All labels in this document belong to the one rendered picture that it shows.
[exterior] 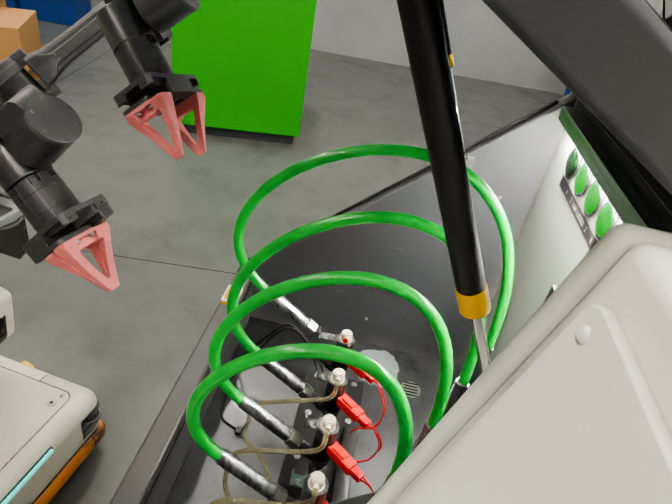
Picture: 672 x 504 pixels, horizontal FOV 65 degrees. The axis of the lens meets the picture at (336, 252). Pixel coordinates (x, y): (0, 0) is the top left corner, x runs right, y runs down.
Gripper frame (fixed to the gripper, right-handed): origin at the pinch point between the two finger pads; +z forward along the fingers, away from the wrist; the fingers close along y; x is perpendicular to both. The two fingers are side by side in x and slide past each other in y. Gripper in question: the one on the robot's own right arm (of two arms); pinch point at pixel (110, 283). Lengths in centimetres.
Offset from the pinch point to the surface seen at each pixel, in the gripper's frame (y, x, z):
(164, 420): -17.4, 4.2, 21.9
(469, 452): 43.1, -17.3, 17.4
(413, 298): 31.9, 4.7, 17.4
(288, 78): -142, 308, -49
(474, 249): 46.5, -10.8, 9.4
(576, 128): 46, 42, 18
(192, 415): 9.5, -8.0, 15.7
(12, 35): -284, 245, -187
